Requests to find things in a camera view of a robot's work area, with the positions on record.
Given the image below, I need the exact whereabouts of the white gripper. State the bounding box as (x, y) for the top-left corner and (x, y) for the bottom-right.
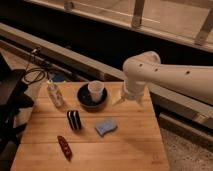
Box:
(112, 82), (145, 106)

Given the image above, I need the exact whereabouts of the black and white eraser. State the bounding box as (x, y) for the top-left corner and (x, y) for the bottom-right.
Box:
(67, 110), (82, 130)

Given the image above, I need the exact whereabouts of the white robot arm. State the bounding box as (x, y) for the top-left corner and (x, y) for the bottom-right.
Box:
(112, 51), (213, 105)

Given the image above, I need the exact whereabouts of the translucent plastic cup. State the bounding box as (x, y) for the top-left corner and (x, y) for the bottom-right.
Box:
(88, 80), (104, 102)

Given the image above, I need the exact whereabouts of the blue sponge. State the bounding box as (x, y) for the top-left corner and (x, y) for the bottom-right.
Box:
(95, 119), (117, 136)

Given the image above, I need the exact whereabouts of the black bowl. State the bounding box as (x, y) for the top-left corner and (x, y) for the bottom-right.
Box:
(77, 84), (108, 110)

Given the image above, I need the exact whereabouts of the clear plastic bottle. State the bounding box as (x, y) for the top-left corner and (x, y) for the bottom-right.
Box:
(47, 80), (64, 108)

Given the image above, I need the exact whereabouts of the red pocket knife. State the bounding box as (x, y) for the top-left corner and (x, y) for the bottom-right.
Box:
(57, 135), (72, 161)

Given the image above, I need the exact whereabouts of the black equipment stand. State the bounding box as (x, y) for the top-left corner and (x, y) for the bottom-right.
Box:
(0, 53), (34, 154)

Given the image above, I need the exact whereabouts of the black cable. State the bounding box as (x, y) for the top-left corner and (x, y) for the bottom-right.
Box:
(22, 47), (53, 85)

